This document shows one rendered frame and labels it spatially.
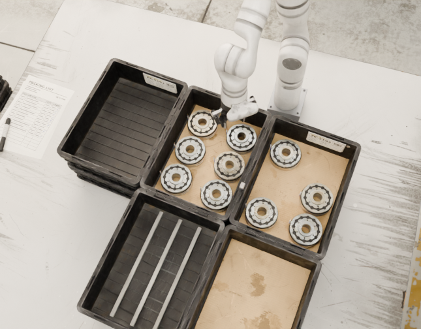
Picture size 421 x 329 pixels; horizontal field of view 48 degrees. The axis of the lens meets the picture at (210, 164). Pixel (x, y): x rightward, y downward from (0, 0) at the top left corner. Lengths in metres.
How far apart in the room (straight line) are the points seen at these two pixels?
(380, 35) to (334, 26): 0.27
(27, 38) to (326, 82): 1.90
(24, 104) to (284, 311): 1.25
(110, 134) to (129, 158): 0.12
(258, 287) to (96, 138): 0.75
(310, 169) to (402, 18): 1.73
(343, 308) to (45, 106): 1.32
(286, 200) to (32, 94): 1.08
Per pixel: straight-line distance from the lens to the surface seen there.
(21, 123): 1.97
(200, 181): 1.57
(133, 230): 1.55
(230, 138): 1.60
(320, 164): 1.62
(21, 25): 3.23
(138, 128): 1.68
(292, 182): 1.58
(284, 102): 1.71
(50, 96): 1.99
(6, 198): 1.86
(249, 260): 1.50
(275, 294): 1.49
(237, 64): 1.16
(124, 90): 1.77
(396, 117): 1.92
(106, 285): 1.53
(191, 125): 1.63
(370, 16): 3.12
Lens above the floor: 2.30
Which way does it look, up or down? 67 degrees down
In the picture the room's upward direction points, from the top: 5 degrees counter-clockwise
